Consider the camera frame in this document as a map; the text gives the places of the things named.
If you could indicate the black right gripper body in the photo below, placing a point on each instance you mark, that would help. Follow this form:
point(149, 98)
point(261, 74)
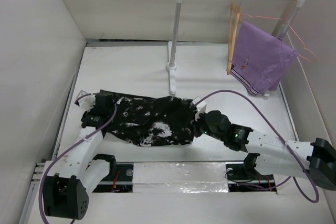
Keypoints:
point(202, 127)

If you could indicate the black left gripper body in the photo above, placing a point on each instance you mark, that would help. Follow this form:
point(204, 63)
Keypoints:
point(89, 113)

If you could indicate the black white patterned trousers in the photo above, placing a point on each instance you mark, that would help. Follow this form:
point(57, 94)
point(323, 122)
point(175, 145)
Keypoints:
point(147, 121)

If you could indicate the wooden hanger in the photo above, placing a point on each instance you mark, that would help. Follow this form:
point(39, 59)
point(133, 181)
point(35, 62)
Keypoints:
point(235, 12)

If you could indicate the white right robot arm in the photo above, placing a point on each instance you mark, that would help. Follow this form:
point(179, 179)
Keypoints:
point(268, 155)

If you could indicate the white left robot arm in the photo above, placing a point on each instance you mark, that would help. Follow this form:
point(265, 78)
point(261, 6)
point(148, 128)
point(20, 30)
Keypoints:
point(69, 180)

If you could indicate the silver tape strip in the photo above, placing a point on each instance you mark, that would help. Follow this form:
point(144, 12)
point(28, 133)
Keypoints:
point(180, 177)

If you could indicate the purple garment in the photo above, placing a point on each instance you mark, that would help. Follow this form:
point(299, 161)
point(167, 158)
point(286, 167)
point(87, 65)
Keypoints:
point(260, 60)

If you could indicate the white silver clothes rack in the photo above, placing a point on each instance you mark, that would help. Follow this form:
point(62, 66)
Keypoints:
point(195, 27)

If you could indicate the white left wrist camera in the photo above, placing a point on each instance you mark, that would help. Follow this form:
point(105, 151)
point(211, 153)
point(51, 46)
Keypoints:
point(85, 100)

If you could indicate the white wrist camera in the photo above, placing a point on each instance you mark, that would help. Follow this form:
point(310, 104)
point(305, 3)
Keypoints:
point(85, 100)
point(200, 106)

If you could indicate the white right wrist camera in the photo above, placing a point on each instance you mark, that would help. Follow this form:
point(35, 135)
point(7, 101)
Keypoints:
point(200, 106)

